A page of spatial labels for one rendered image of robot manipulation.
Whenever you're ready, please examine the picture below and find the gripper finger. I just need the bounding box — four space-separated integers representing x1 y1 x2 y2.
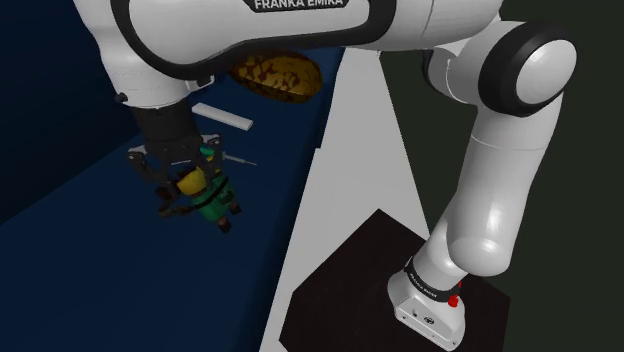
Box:
127 145 173 200
196 134 226 185

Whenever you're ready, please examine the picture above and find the white flat bar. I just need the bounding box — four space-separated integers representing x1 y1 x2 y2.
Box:
190 101 255 132

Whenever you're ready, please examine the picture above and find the green toy figure yellow head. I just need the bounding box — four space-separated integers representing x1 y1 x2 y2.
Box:
157 142 259 235

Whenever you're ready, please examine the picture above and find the brown yellow patterned bowl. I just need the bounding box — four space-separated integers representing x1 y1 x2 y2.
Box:
227 50 323 104

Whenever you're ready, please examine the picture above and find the dark blue sofa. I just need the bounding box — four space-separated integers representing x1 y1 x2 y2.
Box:
0 0 346 352

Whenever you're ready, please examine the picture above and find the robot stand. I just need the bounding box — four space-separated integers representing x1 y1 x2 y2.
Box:
278 208 512 352

